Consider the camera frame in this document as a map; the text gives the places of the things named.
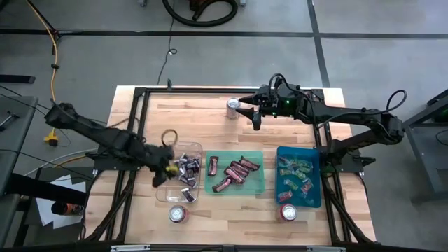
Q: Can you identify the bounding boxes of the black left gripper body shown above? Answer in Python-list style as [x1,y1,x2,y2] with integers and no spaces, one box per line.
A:
[145,143,176,176]

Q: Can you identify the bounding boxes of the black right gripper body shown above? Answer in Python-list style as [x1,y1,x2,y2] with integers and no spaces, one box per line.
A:
[258,83,305,118]

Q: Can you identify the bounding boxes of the red-brown chocolate bar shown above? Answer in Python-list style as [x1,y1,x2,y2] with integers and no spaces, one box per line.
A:
[223,166,246,185]
[208,155,220,176]
[212,176,232,193]
[229,161,250,178]
[239,156,261,172]

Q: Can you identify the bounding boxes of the clear plastic basket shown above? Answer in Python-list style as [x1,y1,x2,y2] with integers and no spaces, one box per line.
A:
[155,141,203,204]

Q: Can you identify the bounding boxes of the silver soda can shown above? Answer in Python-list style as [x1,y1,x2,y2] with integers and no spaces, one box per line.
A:
[225,97,242,120]

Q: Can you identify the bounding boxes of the red soda can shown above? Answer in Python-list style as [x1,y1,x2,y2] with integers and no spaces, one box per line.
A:
[168,204,190,224]
[279,204,298,223]

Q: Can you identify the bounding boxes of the translucent green plastic basket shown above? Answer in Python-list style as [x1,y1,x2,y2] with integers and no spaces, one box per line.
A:
[204,150,266,195]

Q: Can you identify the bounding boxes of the blue plastic basket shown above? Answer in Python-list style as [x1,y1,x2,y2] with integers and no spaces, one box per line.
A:
[275,146,323,210]

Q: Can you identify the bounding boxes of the orange and black bottle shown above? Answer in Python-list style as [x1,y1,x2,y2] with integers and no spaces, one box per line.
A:
[51,202,85,216]

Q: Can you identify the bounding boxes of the red vacuum cleaner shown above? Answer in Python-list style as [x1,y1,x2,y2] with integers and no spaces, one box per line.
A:
[188,0,211,11]

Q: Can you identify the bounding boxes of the black support beam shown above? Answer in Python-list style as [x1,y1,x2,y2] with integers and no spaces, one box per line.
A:
[5,172,88,207]

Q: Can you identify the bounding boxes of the white paper sheets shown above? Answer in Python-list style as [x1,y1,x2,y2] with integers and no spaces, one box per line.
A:
[34,174,87,230]

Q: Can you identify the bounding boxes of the grey side table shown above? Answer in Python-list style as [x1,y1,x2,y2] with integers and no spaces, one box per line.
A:
[0,94,39,246]

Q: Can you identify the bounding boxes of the grey metal stand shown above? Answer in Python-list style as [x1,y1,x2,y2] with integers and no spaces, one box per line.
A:
[398,89,448,206]

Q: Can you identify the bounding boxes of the black floor strip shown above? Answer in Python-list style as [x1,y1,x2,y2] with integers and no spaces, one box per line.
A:
[0,74,36,84]

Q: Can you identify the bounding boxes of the black stand leg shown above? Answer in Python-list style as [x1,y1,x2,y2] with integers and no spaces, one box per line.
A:
[26,0,62,36]

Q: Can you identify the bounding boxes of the black aluminium frame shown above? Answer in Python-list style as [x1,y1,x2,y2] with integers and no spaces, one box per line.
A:
[82,85,377,252]

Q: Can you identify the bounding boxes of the black vacuum hose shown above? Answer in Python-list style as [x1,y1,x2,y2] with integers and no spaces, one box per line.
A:
[162,0,239,28]

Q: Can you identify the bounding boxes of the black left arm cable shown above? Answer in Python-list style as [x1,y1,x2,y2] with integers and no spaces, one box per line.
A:
[155,0,179,147]

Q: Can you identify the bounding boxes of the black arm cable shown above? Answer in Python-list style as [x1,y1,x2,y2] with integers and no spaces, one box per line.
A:
[155,0,179,147]
[386,89,409,113]

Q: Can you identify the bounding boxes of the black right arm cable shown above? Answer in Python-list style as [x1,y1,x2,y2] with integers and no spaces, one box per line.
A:
[386,89,409,113]

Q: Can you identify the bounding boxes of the yellow extension cable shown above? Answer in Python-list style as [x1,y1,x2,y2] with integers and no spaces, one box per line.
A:
[26,0,60,147]

